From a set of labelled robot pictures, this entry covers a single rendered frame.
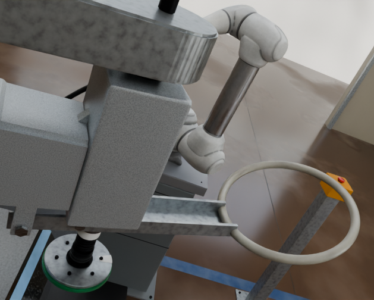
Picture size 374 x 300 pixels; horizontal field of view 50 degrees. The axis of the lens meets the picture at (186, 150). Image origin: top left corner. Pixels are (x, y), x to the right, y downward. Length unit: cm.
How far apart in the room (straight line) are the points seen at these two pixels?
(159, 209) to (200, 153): 60
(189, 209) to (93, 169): 50
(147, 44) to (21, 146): 35
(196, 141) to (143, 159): 90
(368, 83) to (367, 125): 71
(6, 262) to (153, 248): 107
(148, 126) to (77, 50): 24
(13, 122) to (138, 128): 26
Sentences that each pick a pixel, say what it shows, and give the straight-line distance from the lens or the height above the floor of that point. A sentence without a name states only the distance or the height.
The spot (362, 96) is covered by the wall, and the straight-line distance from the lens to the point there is 669.
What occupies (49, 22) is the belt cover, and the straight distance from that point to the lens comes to 79.
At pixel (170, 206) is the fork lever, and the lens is 133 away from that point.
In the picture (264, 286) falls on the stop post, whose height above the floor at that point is 25.
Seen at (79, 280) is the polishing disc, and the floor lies 92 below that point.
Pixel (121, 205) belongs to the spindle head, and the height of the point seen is 126.
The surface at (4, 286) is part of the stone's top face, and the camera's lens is 133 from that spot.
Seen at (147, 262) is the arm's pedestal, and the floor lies 26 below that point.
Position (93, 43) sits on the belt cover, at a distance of 81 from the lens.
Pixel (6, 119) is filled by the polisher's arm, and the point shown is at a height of 144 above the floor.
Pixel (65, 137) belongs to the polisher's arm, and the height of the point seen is 142.
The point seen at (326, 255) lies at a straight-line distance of 133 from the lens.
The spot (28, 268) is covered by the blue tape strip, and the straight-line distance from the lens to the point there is 140.
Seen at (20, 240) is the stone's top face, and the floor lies 87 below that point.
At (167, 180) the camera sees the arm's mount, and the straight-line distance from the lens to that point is 199.
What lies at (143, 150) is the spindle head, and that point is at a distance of 95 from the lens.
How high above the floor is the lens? 193
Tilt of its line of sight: 29 degrees down
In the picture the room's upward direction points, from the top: 24 degrees clockwise
